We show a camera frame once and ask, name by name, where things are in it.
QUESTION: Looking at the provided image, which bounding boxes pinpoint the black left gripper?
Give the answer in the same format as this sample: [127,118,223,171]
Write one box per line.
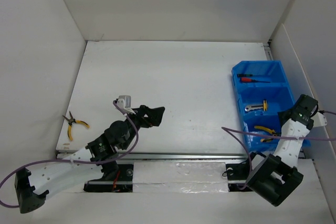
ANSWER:
[121,105,164,150]

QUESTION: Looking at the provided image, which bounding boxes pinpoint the yellow pliers corner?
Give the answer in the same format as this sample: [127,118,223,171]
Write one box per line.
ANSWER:
[254,125,280,143]

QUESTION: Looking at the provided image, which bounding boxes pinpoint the silver folding utility knife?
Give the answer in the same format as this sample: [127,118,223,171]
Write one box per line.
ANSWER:
[245,104,264,112]

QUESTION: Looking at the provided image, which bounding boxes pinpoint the red handled screwdriver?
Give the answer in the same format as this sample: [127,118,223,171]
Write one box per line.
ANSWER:
[240,77,269,83]

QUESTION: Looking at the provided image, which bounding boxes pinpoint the green black precision screwdriver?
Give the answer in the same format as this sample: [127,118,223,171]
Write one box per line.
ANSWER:
[237,74,253,78]

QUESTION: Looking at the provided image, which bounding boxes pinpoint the yellow pliers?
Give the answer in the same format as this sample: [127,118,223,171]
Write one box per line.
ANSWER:
[62,111,90,141]

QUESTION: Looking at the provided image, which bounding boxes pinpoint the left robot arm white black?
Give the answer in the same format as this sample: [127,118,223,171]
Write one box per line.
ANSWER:
[15,105,165,214]

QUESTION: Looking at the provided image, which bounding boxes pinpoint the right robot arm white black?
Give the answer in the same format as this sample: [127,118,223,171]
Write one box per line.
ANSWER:
[242,94,318,207]

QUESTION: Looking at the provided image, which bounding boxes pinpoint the blue plastic compartment bin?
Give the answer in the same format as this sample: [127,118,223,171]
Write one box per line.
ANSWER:
[232,61,295,135]

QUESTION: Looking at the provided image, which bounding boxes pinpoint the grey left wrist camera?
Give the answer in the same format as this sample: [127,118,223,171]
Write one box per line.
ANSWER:
[113,95,133,113]

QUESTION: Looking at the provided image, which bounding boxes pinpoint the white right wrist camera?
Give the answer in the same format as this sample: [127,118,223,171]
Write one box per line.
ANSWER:
[312,112,327,127]

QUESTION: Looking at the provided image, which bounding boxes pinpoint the metal mounting rail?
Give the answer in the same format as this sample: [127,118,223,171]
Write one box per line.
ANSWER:
[50,149,263,185]

